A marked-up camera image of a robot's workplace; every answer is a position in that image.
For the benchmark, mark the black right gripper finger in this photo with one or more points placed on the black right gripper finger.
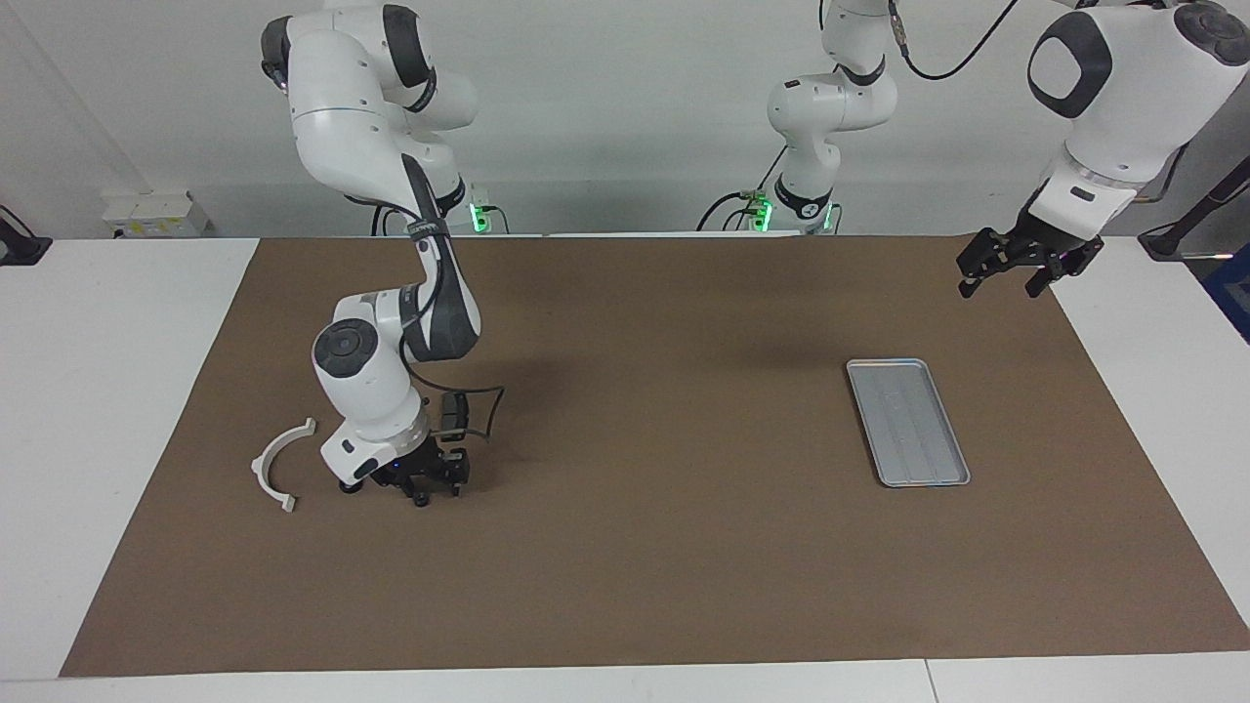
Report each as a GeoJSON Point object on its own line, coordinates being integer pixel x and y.
{"type": "Point", "coordinates": [421, 495]}
{"type": "Point", "coordinates": [457, 483]}

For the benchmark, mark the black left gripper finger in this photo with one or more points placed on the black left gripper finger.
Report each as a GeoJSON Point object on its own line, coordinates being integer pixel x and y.
{"type": "Point", "coordinates": [1040, 281]}
{"type": "Point", "coordinates": [969, 278]}

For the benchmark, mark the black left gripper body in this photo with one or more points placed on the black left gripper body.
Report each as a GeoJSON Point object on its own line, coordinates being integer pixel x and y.
{"type": "Point", "coordinates": [1035, 244]}

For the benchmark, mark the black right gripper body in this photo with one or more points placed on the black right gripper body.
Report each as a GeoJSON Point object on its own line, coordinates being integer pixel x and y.
{"type": "Point", "coordinates": [420, 467]}

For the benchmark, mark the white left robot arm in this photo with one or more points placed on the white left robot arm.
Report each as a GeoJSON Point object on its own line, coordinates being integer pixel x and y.
{"type": "Point", "coordinates": [1133, 88]}

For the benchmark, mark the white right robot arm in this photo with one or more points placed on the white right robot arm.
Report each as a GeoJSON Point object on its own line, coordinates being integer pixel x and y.
{"type": "Point", "coordinates": [371, 381]}

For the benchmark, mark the silver metal tray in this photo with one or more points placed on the silver metal tray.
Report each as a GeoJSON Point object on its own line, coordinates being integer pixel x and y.
{"type": "Point", "coordinates": [908, 420]}

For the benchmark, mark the rectangular dark brake pad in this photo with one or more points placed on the rectangular dark brake pad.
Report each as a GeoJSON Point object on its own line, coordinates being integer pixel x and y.
{"type": "Point", "coordinates": [453, 415]}

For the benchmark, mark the brown table mat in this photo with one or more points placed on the brown table mat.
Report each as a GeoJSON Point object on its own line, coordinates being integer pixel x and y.
{"type": "Point", "coordinates": [625, 566]}

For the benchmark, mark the blue bin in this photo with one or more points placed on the blue bin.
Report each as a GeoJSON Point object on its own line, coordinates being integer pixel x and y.
{"type": "Point", "coordinates": [1232, 293]}

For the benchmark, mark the white power box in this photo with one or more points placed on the white power box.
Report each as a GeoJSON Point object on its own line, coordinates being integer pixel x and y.
{"type": "Point", "coordinates": [156, 213]}

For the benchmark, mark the black camera stand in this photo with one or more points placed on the black camera stand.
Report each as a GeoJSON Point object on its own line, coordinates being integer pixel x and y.
{"type": "Point", "coordinates": [1172, 244]}

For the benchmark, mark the white curved plastic bracket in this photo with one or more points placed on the white curved plastic bracket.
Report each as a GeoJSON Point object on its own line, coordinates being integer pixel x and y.
{"type": "Point", "coordinates": [264, 469]}

